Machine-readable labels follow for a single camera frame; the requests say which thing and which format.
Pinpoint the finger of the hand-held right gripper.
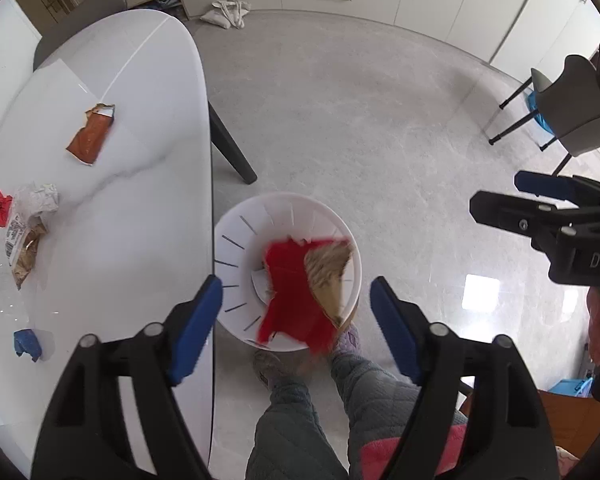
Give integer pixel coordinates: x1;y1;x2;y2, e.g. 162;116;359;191
469;190;600;256
514;170;600;206

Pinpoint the grey chair with black legs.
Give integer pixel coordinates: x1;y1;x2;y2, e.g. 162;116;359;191
487;55;600;176

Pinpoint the person's leg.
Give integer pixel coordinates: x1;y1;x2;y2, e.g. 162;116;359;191
330;355;468;480
245;375;351;480

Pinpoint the black table leg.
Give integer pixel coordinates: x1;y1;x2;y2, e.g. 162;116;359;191
208;102;258;185

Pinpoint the pink garment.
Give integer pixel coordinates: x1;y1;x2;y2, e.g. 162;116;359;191
360;422;468;480

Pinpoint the grey upholstered chair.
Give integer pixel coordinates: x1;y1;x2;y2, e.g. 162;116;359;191
32;0;128;71

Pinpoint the person's left slipper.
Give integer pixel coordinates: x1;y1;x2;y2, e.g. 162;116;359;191
252;350;292;403

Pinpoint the beige drawer cabinet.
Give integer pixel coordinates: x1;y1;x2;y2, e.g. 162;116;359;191
277;0;600;83

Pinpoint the person's right leg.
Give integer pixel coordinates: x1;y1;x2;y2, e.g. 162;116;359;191
330;355;468;480

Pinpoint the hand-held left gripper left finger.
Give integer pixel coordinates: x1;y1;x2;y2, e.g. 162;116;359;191
30;274;224;480

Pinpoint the white cloth tote bag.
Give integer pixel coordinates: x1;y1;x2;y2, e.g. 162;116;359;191
201;0;252;30

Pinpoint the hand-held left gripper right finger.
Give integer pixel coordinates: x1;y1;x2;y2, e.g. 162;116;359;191
370;276;563;480

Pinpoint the blue plastic bag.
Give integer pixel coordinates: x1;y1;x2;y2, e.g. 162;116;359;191
526;91;556;136

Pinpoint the blue plastic stool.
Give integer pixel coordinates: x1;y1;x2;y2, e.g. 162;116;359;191
550;379;593;399

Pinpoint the orange snack wrapper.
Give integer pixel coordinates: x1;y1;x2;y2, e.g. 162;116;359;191
65;103;116;166

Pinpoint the white slotted waste bin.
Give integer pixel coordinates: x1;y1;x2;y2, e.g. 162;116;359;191
214;191;363;353

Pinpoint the person's slipper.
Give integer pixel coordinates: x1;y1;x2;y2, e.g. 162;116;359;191
252;350;292;403
332;322;362;367

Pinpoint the person's right slipper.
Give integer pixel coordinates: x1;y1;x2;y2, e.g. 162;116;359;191
332;322;362;367

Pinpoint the large red snack wrapper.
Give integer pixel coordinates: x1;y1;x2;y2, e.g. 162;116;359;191
257;236;355;356

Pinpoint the blue snack wrapper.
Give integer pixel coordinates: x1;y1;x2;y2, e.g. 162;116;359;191
13;328;43;363

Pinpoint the clear bag of brown snacks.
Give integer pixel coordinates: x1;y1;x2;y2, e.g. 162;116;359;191
5;215;48;291

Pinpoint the white crumpled tissue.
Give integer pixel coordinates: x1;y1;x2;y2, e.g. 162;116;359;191
14;182;61;221

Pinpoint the person's left leg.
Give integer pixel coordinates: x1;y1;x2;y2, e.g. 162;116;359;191
245;375;351;480

